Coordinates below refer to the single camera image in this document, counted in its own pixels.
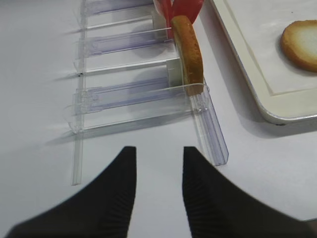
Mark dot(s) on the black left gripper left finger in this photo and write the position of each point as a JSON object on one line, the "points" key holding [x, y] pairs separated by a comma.
{"points": [[102, 209]]}

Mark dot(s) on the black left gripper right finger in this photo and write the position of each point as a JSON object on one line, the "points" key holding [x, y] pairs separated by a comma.
{"points": [[216, 208]]}

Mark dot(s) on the right red tomato slice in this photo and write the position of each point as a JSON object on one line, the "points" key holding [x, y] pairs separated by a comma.
{"points": [[188, 8]]}

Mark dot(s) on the cream metal tray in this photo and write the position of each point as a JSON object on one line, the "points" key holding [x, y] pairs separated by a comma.
{"points": [[281, 109]]}

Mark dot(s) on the clear acrylic left rack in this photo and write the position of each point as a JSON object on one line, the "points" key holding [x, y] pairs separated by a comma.
{"points": [[131, 86]]}

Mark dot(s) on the brown bun in left rack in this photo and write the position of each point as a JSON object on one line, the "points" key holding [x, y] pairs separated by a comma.
{"points": [[190, 54]]}

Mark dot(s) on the bottom bun slice on tray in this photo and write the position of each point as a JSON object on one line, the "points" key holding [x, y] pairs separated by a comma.
{"points": [[298, 43]]}

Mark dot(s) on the white paper liner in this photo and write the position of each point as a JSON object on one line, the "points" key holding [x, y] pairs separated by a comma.
{"points": [[262, 23]]}

